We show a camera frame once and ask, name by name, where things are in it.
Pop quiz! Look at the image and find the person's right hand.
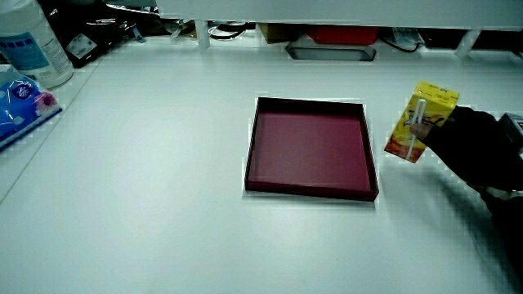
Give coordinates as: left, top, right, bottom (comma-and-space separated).
409, 105, 523, 194

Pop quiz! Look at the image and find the yellow ice redtea carton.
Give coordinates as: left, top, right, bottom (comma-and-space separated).
383, 80, 461, 165

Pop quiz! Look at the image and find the white shelf leg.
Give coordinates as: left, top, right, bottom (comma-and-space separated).
194, 19, 212, 51
454, 29, 482, 59

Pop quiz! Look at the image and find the dark red shallow box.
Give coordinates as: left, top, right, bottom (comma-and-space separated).
244, 96, 380, 203

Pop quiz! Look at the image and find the grey rectangular tray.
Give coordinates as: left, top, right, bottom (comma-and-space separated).
284, 41, 378, 63

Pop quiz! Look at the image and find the white shelf board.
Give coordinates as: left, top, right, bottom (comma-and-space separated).
154, 0, 523, 32

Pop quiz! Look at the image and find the brown cardboard box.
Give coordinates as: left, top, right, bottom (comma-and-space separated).
257, 22, 308, 45

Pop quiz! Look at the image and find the black plastic bag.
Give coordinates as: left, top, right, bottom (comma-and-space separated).
38, 0, 161, 69

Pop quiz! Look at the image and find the blue flowered tissue packet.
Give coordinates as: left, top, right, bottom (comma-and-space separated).
0, 72, 64, 151

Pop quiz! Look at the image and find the white bottle with blue label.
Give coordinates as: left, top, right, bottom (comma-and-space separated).
0, 0, 75, 90

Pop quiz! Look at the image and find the black coiled cable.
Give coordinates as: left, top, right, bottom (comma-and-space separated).
207, 22, 257, 42

